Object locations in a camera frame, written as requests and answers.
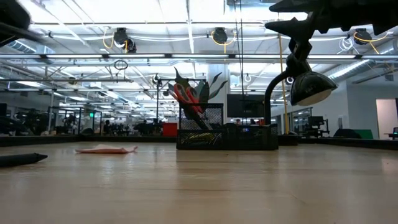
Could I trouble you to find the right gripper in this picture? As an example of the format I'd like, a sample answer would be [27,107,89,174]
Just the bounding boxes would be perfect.
[264,0,398,43]

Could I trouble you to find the red handled scissors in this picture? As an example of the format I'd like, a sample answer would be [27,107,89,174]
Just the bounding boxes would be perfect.
[172,81,210,131]

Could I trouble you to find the black mesh desk organizer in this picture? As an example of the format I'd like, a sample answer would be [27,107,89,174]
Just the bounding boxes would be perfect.
[176,103,279,151]

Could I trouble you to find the yellow-green eraser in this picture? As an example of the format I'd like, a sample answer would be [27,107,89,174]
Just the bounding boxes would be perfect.
[185,133,218,146]

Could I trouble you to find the pink sticky note pad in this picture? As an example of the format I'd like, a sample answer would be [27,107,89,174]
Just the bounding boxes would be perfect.
[75,143,139,155]

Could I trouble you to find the black pen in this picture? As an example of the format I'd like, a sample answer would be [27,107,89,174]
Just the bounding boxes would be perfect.
[0,152,49,169]

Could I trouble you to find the black gooseneck desk lamp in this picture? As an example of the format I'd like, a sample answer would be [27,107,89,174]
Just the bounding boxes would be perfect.
[263,52,339,146]

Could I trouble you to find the black monitor screen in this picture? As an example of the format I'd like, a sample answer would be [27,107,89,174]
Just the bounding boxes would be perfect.
[226,93,266,119]

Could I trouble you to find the black equipment cart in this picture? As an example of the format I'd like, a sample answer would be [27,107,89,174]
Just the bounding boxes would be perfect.
[302,115,331,138]

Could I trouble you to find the green leafy plant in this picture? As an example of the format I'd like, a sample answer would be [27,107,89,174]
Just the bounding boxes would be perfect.
[167,67,229,105]

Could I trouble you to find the black dome cover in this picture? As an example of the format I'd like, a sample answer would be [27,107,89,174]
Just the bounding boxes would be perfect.
[332,128,363,139]

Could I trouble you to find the green panel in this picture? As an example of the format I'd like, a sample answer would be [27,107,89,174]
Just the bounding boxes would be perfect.
[353,129,374,140]

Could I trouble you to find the long ceiling light bar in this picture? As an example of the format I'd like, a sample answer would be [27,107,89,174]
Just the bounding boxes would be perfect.
[0,52,398,60]

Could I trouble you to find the red cabinet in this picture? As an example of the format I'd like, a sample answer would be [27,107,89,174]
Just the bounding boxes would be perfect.
[162,122,178,137]

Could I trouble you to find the black ceiling cable reel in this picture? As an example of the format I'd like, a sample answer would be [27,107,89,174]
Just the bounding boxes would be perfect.
[353,27,373,46]
[113,27,137,54]
[212,27,229,45]

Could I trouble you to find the silver ventilation duct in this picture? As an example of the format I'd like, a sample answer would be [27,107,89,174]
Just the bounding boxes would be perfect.
[326,46,398,82]

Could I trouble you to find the yellow hanging cable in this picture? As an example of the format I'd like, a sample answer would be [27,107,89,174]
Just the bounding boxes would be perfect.
[276,34,290,135]

